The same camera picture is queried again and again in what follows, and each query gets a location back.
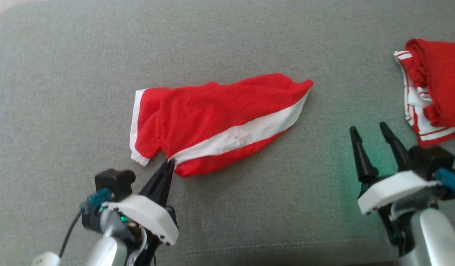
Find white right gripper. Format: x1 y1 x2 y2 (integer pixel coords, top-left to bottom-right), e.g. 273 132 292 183
350 122 441 216

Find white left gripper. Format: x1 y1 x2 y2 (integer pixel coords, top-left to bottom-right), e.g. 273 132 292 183
101 159 179 247

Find red polo shirt white collar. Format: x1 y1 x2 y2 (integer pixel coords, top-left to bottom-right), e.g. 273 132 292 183
393 38 455 148

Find red shorts with white stripe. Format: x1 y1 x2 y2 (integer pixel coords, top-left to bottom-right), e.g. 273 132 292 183
129 72 314 178

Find grey fabric sofa seat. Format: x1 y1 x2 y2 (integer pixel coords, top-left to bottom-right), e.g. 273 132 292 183
0 0 455 266

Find black cable with blue plug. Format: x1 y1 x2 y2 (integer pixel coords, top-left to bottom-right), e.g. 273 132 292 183
57 188 112 259
435 168 455 197

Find white cable label tag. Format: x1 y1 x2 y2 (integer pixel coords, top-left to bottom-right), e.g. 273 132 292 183
30 252 62 266

